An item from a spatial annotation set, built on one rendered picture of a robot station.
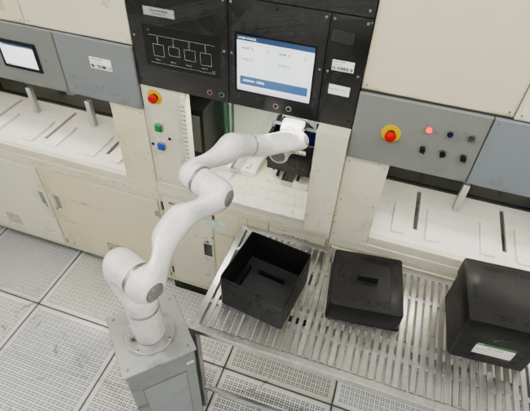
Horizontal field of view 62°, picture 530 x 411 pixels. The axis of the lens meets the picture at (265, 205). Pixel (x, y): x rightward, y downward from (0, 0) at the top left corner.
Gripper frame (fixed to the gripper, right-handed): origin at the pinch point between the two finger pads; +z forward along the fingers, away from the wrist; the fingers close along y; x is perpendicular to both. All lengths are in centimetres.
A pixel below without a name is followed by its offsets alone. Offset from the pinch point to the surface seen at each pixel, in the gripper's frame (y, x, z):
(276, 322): 17, -42, -80
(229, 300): -3, -41, -77
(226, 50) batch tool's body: -23, 40, -30
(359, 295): 46, -35, -61
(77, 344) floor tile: -93, -122, -84
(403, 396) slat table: 68, -45, -91
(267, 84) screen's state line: -6.7, 30.0, -30.2
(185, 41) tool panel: -39, 40, -30
